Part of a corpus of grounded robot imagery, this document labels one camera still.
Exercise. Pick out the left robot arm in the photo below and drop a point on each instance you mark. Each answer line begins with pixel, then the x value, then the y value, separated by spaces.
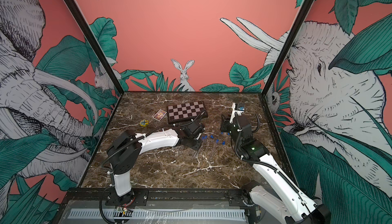
pixel 125 150

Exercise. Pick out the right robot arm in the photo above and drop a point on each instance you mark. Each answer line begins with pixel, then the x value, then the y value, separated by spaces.
pixel 291 205

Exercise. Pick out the folded chess board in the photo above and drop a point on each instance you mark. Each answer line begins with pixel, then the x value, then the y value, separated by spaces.
pixel 186 111

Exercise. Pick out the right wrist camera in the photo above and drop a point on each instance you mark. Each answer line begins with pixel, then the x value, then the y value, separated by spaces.
pixel 238 108

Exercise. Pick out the yellow small toy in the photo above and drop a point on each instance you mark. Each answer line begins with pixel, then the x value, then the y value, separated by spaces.
pixel 144 123

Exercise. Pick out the small card box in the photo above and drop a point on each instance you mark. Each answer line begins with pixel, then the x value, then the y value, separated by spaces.
pixel 160 115

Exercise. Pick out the test tube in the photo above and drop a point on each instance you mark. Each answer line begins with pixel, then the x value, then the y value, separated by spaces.
pixel 204 138
pixel 213 150

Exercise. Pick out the black mounting rail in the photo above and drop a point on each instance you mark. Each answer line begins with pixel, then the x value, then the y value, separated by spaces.
pixel 142 196

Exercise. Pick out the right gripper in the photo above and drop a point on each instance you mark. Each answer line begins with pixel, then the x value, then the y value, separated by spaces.
pixel 225 125

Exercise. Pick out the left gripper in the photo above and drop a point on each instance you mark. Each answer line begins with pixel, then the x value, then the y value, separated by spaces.
pixel 196 147

